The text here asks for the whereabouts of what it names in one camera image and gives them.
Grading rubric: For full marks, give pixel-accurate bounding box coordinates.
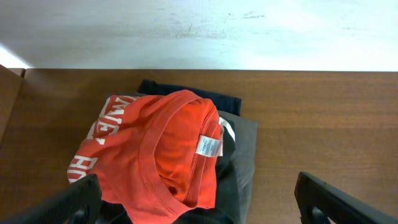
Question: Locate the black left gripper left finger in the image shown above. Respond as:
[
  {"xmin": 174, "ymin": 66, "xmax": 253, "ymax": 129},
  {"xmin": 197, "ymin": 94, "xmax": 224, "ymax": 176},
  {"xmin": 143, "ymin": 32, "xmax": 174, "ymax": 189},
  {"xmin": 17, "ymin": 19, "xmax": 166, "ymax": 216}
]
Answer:
[{"xmin": 1, "ymin": 174, "xmax": 101, "ymax": 224}]

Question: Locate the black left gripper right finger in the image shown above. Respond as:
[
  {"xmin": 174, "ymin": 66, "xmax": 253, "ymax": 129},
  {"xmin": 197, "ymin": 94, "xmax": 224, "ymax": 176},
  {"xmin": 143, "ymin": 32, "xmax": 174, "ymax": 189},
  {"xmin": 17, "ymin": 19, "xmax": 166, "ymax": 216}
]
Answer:
[{"xmin": 294, "ymin": 172, "xmax": 397, "ymax": 224}]

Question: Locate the red orange soccer t-shirt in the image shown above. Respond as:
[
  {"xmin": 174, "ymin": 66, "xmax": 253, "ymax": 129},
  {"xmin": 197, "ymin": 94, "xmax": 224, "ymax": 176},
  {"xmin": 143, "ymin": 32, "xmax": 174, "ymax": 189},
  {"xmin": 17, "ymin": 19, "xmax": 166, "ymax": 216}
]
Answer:
[{"xmin": 67, "ymin": 90, "xmax": 222, "ymax": 223}]

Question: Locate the folded black Nike shirt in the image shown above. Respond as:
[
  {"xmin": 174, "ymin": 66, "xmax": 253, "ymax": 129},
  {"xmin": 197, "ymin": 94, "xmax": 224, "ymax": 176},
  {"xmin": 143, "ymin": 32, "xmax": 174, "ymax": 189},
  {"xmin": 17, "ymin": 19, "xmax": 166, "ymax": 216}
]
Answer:
[{"xmin": 99, "ymin": 116, "xmax": 242, "ymax": 224}]

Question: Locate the folded grey garment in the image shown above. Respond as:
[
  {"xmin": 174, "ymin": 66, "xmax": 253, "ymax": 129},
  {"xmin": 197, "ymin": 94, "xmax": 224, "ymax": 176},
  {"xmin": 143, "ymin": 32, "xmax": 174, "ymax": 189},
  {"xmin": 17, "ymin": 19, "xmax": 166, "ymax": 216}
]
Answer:
[{"xmin": 218, "ymin": 111, "xmax": 258, "ymax": 224}]

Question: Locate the folded navy garment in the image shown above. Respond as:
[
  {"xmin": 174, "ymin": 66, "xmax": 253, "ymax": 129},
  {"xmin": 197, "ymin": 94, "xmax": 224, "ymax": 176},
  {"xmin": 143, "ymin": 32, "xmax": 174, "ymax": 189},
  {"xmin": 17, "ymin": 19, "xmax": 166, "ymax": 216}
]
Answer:
[{"xmin": 138, "ymin": 80, "xmax": 243, "ymax": 116}]

